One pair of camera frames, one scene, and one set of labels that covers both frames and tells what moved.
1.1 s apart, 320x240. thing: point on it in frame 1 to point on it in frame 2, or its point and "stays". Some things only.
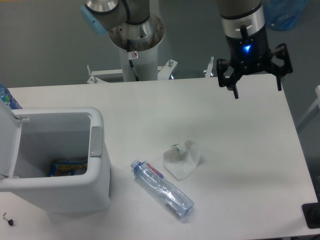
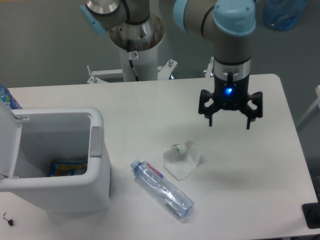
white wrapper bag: x=181 y=164 stays
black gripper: x=252 y=55 to x=231 y=95
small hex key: x=4 y=218 stays
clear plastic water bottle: x=154 y=180 stays
